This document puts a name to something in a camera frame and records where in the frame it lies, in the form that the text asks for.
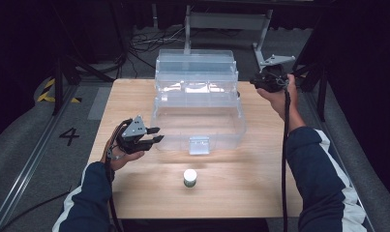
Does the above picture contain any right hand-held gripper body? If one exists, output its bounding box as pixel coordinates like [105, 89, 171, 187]
[259, 53, 296, 94]

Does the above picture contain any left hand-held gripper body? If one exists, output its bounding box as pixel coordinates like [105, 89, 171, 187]
[114, 115, 154, 155]

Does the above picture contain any clear plastic storage box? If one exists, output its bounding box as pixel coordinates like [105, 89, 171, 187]
[150, 48, 248, 156]

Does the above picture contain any small green jar white lid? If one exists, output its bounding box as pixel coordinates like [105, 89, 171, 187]
[183, 168, 198, 189]

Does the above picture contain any person's right hand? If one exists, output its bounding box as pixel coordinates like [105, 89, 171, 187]
[256, 73, 309, 133]

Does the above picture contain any person's left hand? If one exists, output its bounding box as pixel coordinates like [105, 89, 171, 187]
[100, 124, 146, 172]

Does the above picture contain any black tripod stand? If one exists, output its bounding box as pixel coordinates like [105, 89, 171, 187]
[51, 52, 117, 117]
[275, 61, 330, 123]

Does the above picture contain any grey metal stand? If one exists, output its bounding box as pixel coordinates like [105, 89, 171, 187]
[181, 4, 274, 76]

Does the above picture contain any yellow black hazard tape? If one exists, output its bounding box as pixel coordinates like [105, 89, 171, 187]
[37, 77, 82, 104]

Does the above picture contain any aluminium floor rail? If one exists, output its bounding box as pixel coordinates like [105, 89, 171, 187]
[0, 82, 78, 232]
[303, 90, 376, 232]

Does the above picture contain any left hand-held gripper black cable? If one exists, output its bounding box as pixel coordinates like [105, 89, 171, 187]
[105, 154, 123, 232]

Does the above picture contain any hand-held gripper black cable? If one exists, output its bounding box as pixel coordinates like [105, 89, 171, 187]
[280, 87, 292, 232]
[105, 154, 123, 232]

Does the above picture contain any right hand-held gripper black cable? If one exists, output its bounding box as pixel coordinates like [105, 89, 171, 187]
[280, 87, 292, 232]

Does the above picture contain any tangle of floor cables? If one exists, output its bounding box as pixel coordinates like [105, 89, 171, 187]
[128, 25, 188, 80]

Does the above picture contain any thin black floor cable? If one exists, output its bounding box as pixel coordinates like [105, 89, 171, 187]
[0, 186, 73, 232]

